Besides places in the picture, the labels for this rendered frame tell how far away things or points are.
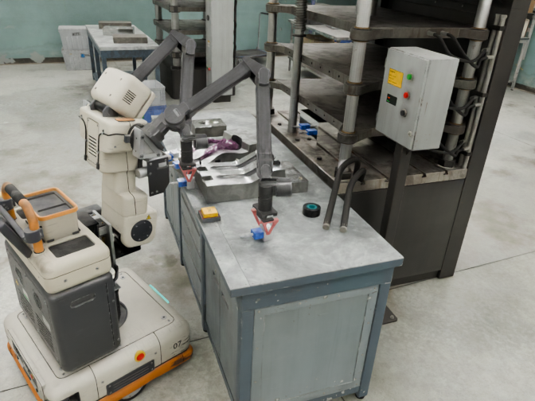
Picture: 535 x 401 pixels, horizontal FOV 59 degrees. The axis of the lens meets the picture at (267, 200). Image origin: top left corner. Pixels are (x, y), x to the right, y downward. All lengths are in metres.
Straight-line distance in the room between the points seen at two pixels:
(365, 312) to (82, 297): 1.11
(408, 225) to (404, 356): 0.74
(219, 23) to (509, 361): 5.09
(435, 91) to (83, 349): 1.79
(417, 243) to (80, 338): 1.95
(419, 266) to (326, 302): 1.33
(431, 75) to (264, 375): 1.41
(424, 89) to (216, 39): 4.61
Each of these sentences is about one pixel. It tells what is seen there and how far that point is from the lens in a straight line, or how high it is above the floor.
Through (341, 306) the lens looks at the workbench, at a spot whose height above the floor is 0.59.
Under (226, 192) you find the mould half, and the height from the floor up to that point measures 0.85.
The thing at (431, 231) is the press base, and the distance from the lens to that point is 3.01.
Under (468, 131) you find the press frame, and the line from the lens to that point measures 2.89.
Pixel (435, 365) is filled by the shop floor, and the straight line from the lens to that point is 2.68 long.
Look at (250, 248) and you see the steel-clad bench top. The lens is 1.83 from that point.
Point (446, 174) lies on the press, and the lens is 2.86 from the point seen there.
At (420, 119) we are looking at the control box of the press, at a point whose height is 1.22.
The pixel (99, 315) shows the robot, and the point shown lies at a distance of 2.02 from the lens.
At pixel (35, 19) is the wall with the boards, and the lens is 9.18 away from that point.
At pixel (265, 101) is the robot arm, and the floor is 1.31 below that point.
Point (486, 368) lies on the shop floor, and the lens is 2.78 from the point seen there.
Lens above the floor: 1.80
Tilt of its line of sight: 27 degrees down
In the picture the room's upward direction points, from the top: 3 degrees clockwise
